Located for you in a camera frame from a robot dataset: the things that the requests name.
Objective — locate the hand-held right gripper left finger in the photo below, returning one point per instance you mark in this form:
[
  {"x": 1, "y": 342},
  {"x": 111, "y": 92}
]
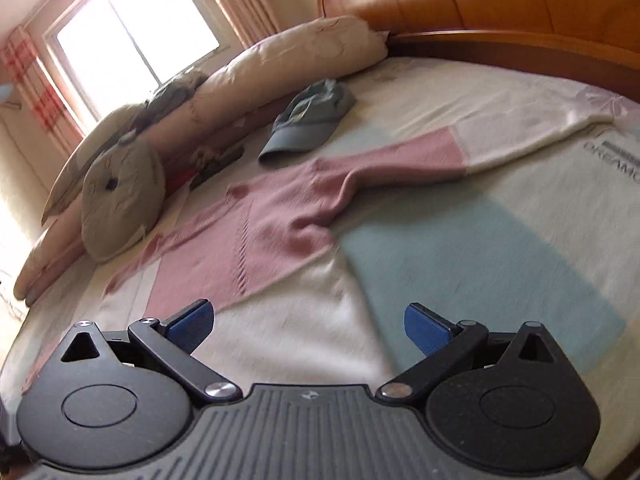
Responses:
[{"x": 192, "y": 322}]

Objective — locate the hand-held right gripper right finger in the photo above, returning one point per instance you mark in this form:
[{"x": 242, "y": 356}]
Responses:
[{"x": 425, "y": 327}]

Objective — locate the pink and white sweater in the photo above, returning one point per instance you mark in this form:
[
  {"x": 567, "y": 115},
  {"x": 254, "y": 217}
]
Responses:
[{"x": 280, "y": 220}]

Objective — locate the folded grey clothes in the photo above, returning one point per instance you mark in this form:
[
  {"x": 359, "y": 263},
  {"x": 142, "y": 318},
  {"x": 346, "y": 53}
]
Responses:
[{"x": 170, "y": 97}]

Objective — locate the grey cat face cushion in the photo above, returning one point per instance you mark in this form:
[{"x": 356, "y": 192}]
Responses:
[{"x": 120, "y": 200}]

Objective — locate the black hair clip with flower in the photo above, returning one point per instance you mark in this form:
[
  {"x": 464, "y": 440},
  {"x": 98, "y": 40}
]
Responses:
[{"x": 222, "y": 165}]

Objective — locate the beige flower hair clip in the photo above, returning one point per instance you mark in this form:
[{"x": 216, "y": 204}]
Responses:
[{"x": 205, "y": 157}]

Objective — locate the grey floral pillow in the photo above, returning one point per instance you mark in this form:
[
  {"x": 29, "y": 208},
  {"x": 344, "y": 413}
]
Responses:
[{"x": 85, "y": 155}]

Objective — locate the blue baseball cap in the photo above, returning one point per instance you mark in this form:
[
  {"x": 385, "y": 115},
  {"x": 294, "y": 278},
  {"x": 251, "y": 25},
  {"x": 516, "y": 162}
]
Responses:
[{"x": 300, "y": 135}]

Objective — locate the window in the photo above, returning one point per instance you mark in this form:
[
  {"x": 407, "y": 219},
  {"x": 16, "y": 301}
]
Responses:
[{"x": 125, "y": 45}]

